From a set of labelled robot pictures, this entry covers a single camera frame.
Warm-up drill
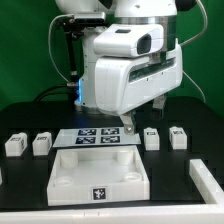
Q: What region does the white square table top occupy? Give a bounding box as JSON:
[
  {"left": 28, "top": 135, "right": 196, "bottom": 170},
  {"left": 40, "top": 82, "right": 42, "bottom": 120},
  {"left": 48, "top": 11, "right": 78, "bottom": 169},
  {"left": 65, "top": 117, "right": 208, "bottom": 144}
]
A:
[{"left": 47, "top": 145, "right": 150, "bottom": 206}]

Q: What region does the grey camera on stand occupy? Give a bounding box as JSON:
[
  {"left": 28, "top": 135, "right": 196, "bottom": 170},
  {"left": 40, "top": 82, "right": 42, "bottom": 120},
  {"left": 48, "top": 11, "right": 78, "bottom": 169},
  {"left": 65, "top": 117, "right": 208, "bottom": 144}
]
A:
[{"left": 74, "top": 12, "right": 106, "bottom": 24}]

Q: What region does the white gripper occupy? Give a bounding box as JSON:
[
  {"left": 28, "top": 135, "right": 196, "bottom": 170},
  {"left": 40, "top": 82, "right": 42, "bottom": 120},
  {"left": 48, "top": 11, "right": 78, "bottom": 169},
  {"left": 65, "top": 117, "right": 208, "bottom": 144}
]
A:
[{"left": 95, "top": 44, "right": 182, "bottom": 135}]

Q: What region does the white obstacle fixture rail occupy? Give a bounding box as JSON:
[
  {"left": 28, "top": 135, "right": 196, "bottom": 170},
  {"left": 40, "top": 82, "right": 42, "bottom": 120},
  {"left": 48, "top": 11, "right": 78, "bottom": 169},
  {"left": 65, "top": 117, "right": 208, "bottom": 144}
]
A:
[{"left": 0, "top": 159, "right": 224, "bottom": 224}]

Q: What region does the white part at left edge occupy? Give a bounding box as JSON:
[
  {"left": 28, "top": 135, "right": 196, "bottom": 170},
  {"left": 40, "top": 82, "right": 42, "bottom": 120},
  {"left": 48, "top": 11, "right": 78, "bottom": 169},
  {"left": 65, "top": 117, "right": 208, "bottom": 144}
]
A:
[{"left": 0, "top": 167, "right": 3, "bottom": 186}]

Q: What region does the black cable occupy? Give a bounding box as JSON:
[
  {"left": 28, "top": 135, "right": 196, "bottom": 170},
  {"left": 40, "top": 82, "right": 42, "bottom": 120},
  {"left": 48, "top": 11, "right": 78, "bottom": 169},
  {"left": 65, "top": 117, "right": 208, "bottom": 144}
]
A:
[{"left": 32, "top": 85, "right": 78, "bottom": 103}]

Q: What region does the grey cable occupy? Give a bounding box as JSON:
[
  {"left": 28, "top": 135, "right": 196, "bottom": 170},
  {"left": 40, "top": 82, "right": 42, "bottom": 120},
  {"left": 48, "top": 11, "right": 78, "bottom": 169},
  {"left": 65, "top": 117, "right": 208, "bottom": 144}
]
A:
[{"left": 47, "top": 0, "right": 208, "bottom": 103}]

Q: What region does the white sheet with tags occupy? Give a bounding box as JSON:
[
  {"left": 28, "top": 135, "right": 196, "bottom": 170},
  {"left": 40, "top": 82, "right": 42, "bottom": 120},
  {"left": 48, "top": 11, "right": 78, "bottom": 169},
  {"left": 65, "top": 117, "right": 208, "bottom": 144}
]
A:
[{"left": 53, "top": 127, "right": 141, "bottom": 148}]

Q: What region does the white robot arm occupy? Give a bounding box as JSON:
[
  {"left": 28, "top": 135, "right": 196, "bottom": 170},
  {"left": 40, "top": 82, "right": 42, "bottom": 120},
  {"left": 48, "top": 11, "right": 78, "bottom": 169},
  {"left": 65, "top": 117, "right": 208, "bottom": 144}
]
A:
[{"left": 55, "top": 0, "right": 182, "bottom": 135}]

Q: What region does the black camera stand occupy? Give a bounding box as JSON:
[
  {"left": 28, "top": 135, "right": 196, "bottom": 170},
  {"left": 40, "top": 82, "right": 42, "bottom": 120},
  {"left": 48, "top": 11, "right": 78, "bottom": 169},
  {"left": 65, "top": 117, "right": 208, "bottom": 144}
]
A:
[{"left": 57, "top": 18, "right": 84, "bottom": 86}]

